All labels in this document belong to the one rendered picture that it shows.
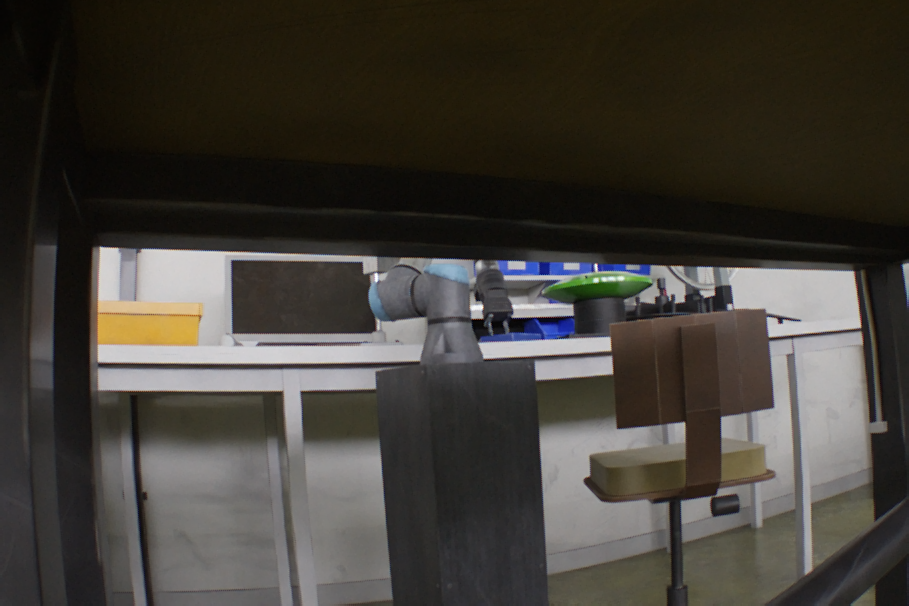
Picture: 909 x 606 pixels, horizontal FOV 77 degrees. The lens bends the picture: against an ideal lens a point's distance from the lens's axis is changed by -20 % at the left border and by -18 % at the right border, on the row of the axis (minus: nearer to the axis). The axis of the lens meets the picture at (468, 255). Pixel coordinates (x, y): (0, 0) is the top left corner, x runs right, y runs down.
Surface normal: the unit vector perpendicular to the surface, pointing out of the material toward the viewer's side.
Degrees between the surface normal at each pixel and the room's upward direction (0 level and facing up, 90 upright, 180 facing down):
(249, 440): 90
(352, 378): 90
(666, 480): 90
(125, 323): 94
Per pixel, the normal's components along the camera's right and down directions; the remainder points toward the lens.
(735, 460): -0.05, -0.20
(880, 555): 0.35, -0.50
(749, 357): 0.25, -0.21
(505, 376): 0.51, -0.21
